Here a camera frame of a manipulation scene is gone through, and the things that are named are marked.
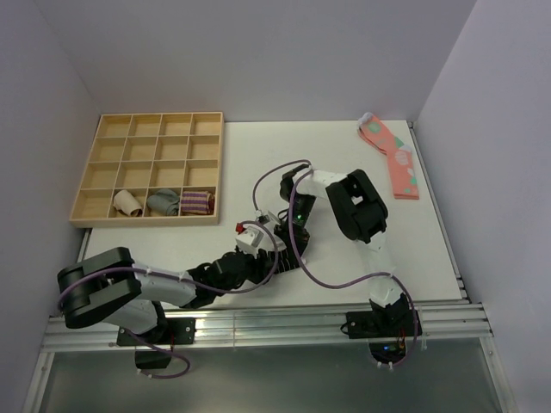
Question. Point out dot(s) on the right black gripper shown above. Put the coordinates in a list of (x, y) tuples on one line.
[(283, 232)]

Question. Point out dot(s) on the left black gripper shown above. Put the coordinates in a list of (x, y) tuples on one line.
[(263, 267)]

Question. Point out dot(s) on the purple striped sock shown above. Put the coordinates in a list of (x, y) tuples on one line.
[(197, 203)]

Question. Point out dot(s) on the black white-striped sock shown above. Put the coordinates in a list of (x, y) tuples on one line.
[(287, 261)]

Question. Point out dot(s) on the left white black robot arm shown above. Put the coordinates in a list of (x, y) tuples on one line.
[(113, 288)]

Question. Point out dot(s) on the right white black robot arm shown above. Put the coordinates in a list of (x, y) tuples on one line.
[(361, 216)]

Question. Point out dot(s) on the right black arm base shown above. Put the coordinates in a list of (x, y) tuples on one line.
[(370, 327)]

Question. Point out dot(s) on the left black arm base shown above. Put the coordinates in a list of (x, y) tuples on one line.
[(154, 349)]

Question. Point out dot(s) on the grey rolled sock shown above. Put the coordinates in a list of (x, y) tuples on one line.
[(165, 201)]

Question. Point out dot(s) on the beige rolled sock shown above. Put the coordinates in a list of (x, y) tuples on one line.
[(127, 204)]

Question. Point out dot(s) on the pink patterned sock pair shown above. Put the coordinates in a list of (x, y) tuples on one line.
[(398, 155)]

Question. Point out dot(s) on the wooden compartment tray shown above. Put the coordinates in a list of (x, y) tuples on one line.
[(143, 153)]

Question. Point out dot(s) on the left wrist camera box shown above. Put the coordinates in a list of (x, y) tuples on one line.
[(248, 240)]

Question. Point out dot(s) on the aluminium mounting rail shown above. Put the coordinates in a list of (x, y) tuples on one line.
[(269, 327)]

